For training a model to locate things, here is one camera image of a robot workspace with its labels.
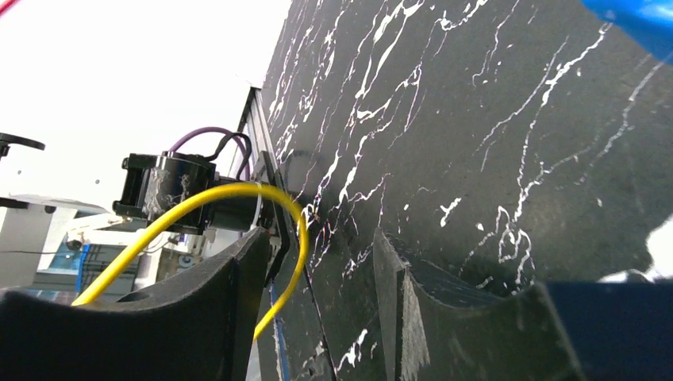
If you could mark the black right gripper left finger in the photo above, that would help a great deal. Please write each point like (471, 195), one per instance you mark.
(196, 325)

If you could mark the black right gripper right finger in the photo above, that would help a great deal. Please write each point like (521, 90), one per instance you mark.
(435, 326)

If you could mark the blue plastic bin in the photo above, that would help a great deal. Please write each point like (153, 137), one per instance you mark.
(648, 22)

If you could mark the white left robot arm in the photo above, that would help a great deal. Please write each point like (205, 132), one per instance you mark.
(155, 184)

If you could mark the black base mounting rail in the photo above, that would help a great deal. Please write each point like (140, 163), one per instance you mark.
(292, 347)

